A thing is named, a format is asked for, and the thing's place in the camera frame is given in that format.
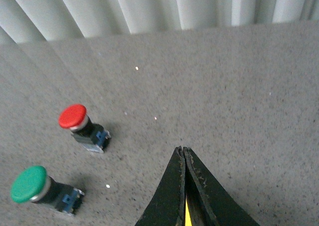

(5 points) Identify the green mushroom push button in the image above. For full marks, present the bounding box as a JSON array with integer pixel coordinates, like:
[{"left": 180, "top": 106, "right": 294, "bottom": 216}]
[{"left": 10, "top": 165, "right": 85, "bottom": 216}]

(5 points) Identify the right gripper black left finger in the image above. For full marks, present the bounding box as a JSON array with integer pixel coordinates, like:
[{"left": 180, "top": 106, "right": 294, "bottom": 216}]
[{"left": 136, "top": 146, "right": 186, "bottom": 226}]

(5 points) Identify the red mushroom push button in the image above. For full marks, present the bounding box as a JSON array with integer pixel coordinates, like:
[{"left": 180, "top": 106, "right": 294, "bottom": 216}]
[{"left": 58, "top": 104, "right": 111, "bottom": 153}]

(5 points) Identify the white pleated curtain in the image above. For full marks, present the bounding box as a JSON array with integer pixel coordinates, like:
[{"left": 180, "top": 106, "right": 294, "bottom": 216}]
[{"left": 0, "top": 0, "right": 319, "bottom": 44}]

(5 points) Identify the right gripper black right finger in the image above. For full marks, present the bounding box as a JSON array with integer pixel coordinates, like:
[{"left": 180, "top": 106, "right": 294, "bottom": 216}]
[{"left": 183, "top": 147, "right": 258, "bottom": 226}]

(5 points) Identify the yellow mushroom push button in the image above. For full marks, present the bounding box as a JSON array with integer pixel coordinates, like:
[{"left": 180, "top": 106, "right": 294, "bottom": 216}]
[{"left": 185, "top": 198, "right": 192, "bottom": 226}]

